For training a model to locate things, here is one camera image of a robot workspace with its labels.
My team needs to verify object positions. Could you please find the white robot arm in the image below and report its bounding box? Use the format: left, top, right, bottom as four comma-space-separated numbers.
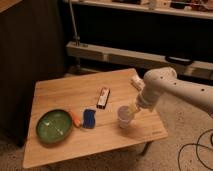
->
131, 67, 213, 118

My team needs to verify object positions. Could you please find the green ceramic bowl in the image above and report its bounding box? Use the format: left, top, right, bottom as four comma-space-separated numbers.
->
36, 109, 73, 144

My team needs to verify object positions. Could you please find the brown rectangular harmonica box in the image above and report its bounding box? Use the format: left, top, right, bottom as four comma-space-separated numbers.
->
96, 87, 110, 109

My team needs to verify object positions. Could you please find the blue sponge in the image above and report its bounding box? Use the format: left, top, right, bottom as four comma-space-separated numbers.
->
83, 109, 96, 129

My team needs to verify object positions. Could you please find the orange carrot toy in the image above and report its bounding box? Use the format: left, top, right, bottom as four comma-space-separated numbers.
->
70, 111, 81, 128

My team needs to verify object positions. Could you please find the wooden folding table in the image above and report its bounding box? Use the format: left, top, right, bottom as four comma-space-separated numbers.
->
23, 69, 168, 168

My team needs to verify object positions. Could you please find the grey metal pole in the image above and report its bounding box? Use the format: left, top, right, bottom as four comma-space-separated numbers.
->
68, 0, 80, 46

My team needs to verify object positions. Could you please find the upper wooden shelf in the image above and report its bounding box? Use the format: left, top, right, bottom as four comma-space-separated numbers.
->
64, 0, 213, 20

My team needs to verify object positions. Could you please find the dark cabinet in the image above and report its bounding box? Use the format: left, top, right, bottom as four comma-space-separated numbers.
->
0, 0, 66, 146

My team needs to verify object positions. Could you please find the black handle on rail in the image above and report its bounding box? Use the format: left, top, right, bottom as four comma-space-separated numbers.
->
165, 56, 194, 66

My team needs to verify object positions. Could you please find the grey metal shelf rail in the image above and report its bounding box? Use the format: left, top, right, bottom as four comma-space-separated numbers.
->
66, 42, 213, 80

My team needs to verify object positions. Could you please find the black cable on floor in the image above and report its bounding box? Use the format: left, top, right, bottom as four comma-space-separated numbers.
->
177, 128, 213, 171

